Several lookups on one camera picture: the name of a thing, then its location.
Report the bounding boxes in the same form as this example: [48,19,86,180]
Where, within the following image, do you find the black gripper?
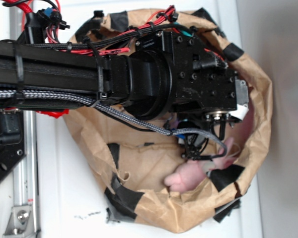
[136,31,249,122]

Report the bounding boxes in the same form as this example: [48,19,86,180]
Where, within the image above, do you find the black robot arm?
[0,31,249,120]

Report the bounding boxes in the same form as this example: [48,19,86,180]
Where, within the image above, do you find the pink plush bunny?
[163,137,241,193]

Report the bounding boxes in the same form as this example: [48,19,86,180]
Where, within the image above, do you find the brown paper bag basin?
[65,9,273,233]

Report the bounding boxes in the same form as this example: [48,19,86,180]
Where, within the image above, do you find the red and black wire bundle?
[1,0,197,57]

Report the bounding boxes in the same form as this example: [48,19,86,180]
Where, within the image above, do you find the grey braided cable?
[0,89,228,159]

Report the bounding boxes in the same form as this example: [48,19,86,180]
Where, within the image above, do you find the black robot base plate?
[0,111,25,183]

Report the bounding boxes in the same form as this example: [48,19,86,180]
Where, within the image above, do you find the aluminium rail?
[10,0,40,206]

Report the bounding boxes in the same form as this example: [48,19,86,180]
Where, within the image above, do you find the metal rail bracket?
[2,205,40,238]

